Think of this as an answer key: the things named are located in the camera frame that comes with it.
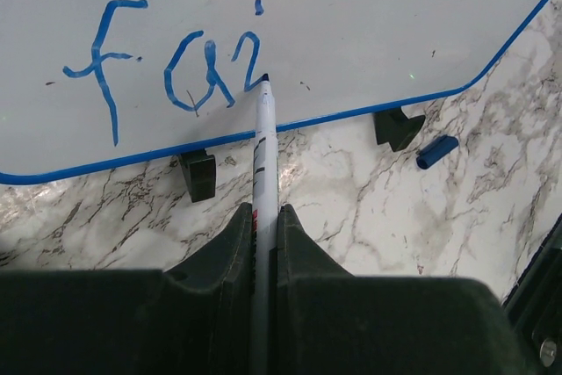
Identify blue framed whiteboard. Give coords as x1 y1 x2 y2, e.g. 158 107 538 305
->
1 0 549 185

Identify white blue whiteboard marker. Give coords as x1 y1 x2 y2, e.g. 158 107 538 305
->
249 74 278 374

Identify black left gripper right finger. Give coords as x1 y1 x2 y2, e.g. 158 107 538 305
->
274 206 536 374

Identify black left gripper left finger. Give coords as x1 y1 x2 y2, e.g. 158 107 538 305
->
1 203 251 374

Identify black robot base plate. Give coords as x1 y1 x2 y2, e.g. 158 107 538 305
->
503 220 561 374

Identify blue marker cap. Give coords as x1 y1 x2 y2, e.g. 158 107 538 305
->
416 135 459 169

